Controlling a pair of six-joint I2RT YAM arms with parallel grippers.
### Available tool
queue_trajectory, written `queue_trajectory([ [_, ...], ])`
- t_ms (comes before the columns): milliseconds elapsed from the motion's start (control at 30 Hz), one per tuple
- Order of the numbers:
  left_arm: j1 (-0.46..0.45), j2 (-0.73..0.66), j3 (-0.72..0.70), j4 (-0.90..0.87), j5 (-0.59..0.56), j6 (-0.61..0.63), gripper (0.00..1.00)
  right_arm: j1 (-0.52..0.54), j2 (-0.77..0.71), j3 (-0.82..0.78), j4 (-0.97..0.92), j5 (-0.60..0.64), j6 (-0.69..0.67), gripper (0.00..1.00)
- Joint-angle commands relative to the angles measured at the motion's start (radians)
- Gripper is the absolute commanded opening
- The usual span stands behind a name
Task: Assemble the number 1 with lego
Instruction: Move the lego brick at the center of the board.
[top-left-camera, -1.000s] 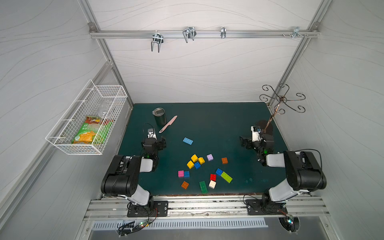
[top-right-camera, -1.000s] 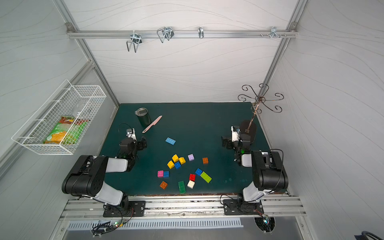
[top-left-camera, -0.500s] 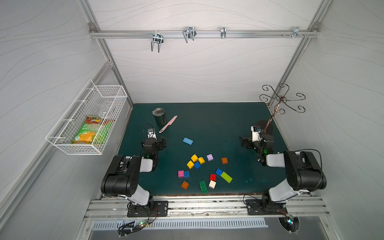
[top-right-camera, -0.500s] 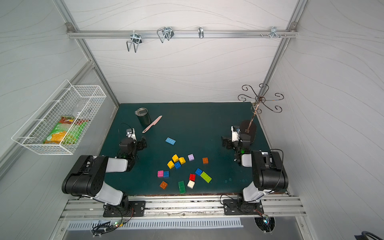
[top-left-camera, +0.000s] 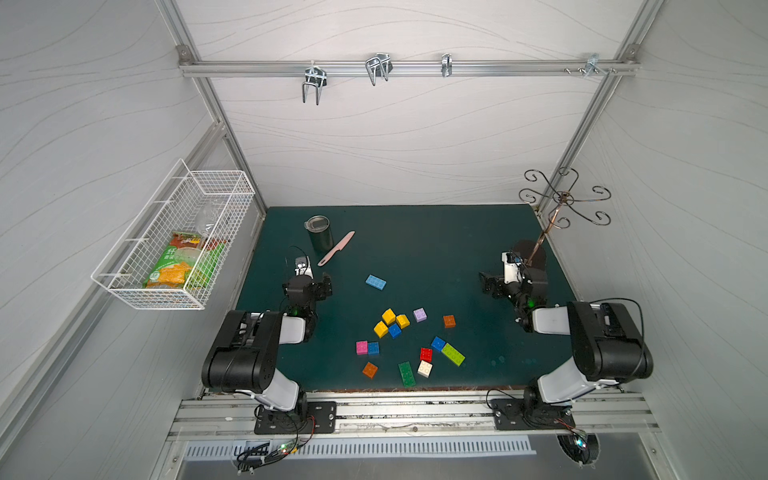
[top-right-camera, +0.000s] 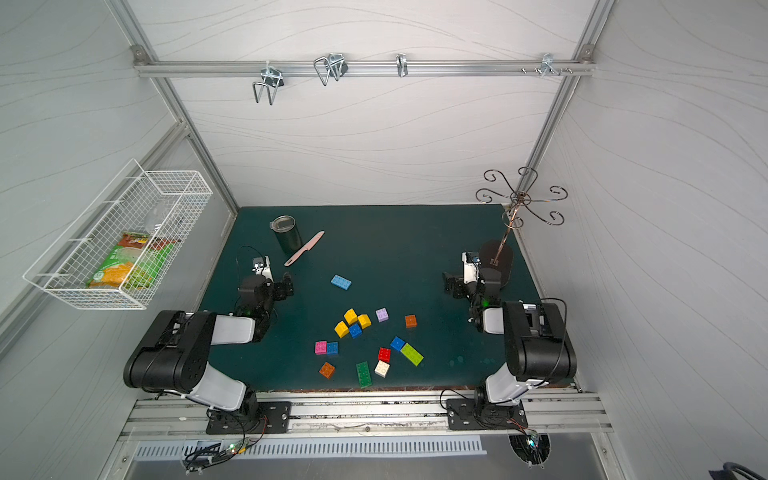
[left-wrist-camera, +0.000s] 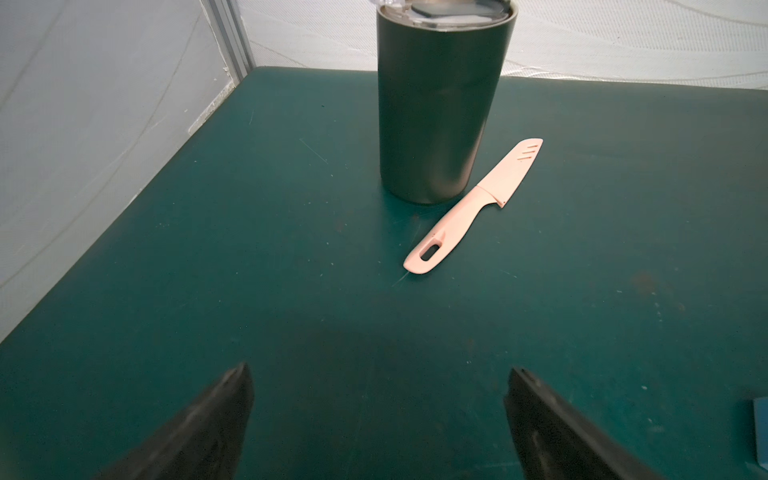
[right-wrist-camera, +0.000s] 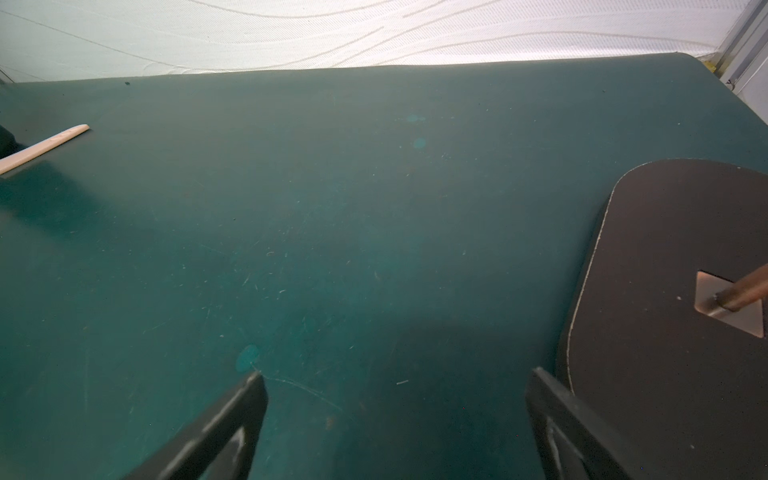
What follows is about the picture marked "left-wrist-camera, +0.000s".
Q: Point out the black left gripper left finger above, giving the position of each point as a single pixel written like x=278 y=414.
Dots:
x=204 y=440

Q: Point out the dark green metal tumbler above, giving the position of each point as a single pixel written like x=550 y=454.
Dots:
x=439 y=63

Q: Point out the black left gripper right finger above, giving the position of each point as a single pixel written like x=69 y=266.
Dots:
x=553 y=440

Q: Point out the pink plastic knife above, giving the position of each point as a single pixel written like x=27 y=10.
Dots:
x=497 y=187

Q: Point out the light blue lego base plate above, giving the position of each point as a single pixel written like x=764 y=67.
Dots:
x=760 y=417

